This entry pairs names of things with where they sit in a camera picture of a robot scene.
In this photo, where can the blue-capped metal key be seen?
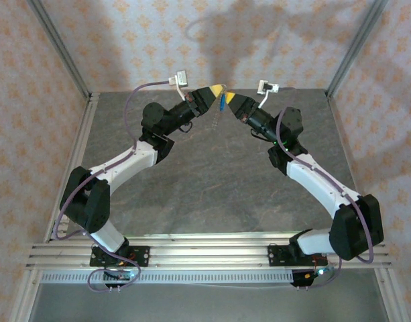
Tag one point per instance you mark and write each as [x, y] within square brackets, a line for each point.
[221, 104]

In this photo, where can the spiral coil keyring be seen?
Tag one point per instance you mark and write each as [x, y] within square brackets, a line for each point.
[217, 117]

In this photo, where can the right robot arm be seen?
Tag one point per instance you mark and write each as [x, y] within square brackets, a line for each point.
[312, 177]

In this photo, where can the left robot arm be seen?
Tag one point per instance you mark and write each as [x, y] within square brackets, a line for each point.
[131, 164]

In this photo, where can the black base controller board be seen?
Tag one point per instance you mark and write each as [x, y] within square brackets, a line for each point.
[300, 280]
[124, 275]

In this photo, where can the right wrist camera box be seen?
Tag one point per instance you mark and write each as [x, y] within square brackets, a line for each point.
[267, 87]

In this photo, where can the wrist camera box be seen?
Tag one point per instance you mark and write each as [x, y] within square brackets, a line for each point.
[267, 87]
[181, 77]

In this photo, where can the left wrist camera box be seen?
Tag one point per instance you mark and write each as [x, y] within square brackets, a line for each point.
[181, 77]

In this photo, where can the aluminium side rail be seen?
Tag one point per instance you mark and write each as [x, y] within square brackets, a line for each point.
[83, 134]

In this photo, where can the aluminium corner post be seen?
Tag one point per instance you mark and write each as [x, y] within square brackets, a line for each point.
[355, 47]
[60, 47]

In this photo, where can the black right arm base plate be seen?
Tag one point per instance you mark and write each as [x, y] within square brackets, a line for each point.
[274, 255]

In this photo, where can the aluminium mounting rail beam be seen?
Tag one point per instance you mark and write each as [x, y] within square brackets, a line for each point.
[208, 251]

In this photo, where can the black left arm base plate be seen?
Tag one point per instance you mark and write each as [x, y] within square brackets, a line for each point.
[141, 256]

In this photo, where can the aluminium frame leg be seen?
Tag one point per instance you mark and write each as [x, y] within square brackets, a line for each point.
[389, 298]
[24, 298]

